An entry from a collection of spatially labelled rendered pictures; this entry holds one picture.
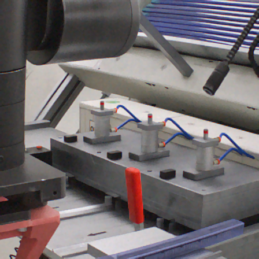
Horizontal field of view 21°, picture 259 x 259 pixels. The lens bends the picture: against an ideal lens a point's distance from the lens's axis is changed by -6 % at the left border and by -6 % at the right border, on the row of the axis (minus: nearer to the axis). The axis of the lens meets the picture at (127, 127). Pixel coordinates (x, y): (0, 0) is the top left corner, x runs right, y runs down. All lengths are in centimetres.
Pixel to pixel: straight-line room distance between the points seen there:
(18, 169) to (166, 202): 47
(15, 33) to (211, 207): 47
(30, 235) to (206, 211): 43
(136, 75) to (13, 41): 87
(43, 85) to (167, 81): 114
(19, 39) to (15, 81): 2
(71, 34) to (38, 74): 186
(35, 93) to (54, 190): 189
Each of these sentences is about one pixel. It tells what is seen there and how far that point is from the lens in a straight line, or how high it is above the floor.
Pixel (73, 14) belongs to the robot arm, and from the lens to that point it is 40.
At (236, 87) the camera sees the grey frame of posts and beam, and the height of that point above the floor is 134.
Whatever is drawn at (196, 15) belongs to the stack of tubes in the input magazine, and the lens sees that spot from 120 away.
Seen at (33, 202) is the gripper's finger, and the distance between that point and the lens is 40.
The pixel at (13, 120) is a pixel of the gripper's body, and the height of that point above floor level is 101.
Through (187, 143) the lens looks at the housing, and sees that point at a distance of 101.
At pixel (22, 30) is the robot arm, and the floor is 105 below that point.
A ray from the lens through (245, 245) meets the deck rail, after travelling 81.
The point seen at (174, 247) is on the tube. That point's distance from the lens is 52.
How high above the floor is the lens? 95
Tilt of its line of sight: 13 degrees up
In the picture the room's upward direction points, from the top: 35 degrees clockwise
